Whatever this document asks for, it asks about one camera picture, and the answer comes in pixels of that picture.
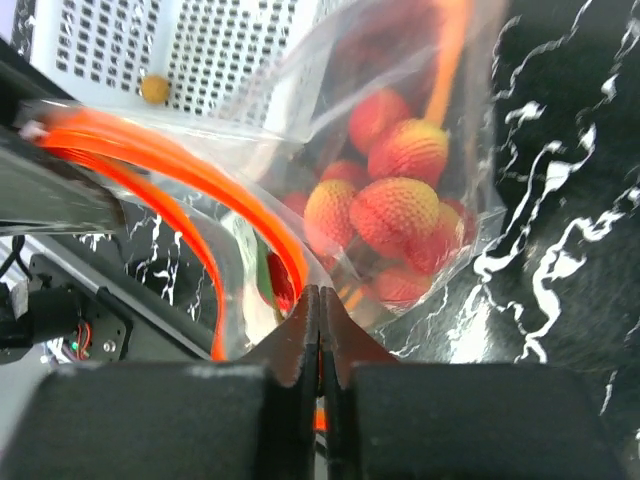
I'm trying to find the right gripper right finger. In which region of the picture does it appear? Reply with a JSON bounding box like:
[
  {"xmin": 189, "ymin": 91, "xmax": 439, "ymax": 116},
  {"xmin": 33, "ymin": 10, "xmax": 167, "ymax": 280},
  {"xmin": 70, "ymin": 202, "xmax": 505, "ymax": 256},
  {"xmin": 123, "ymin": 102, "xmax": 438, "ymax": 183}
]
[{"xmin": 319, "ymin": 288, "xmax": 628, "ymax": 479}]

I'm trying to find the white plastic basket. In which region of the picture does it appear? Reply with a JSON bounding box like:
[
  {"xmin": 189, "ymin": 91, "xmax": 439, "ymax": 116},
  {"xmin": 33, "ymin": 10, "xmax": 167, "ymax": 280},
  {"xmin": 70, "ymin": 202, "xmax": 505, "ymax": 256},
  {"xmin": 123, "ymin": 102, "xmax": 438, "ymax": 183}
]
[{"xmin": 1, "ymin": 1, "xmax": 344, "ymax": 115}]

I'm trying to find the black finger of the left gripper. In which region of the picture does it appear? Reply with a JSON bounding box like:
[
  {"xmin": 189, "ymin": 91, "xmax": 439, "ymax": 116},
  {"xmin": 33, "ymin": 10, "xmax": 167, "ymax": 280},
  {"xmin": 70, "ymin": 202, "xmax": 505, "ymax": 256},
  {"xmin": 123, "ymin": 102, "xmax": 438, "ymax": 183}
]
[{"xmin": 1, "ymin": 41, "xmax": 125, "ymax": 235}]

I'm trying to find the clear zip bag orange zipper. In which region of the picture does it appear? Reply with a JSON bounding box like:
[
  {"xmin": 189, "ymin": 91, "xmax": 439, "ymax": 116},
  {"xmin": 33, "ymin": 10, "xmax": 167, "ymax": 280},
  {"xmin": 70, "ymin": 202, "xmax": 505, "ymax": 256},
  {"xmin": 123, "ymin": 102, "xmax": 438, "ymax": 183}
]
[{"xmin": 16, "ymin": 1, "xmax": 508, "ymax": 361}]

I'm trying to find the small yellow food piece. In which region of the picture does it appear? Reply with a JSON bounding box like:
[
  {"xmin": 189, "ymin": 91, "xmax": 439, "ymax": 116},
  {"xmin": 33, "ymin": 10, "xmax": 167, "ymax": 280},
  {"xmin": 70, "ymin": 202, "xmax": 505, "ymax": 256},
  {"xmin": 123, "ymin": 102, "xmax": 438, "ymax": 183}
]
[{"xmin": 140, "ymin": 75, "xmax": 171, "ymax": 105}]

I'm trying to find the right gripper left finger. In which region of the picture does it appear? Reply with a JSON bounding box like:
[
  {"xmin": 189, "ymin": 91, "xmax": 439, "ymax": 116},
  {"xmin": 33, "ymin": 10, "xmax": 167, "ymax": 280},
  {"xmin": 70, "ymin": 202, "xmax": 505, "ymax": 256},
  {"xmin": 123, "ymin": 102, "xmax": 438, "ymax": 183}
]
[{"xmin": 1, "ymin": 286, "xmax": 320, "ymax": 479}]

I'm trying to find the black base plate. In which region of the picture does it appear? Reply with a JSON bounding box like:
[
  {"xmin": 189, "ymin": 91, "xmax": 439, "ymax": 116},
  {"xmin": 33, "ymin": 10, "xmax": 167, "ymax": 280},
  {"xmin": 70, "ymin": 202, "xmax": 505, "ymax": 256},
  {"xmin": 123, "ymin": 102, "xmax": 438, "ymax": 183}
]
[{"xmin": 0, "ymin": 234, "xmax": 211, "ymax": 366}]

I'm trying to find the red strawberry bunch with leaves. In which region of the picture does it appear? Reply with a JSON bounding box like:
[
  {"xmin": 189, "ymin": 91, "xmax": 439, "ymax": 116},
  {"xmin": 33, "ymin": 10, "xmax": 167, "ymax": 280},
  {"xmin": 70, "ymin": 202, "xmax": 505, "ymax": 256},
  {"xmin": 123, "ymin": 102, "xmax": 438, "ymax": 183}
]
[{"xmin": 262, "ymin": 82, "xmax": 476, "ymax": 312}]

